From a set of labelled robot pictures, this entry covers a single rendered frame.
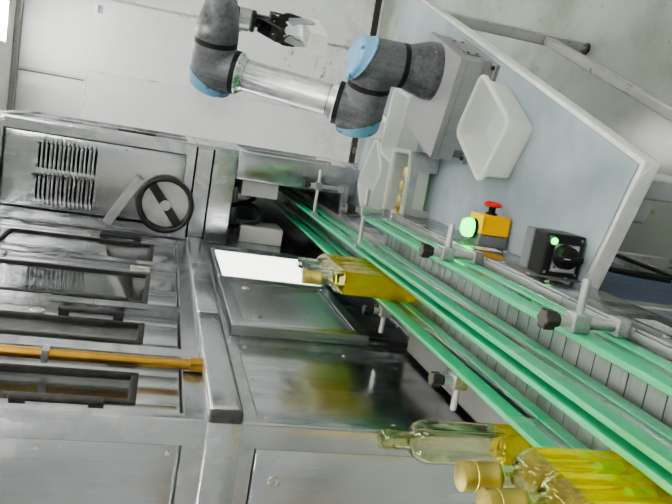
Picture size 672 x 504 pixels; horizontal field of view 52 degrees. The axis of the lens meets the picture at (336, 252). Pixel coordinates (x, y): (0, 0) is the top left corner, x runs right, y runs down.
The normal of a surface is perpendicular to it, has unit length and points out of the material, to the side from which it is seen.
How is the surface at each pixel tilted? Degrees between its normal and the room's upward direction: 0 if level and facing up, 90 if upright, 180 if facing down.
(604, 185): 0
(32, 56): 90
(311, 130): 90
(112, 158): 90
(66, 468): 90
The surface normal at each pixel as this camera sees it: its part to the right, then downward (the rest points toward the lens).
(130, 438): 0.23, 0.20
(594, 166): -0.96, -0.12
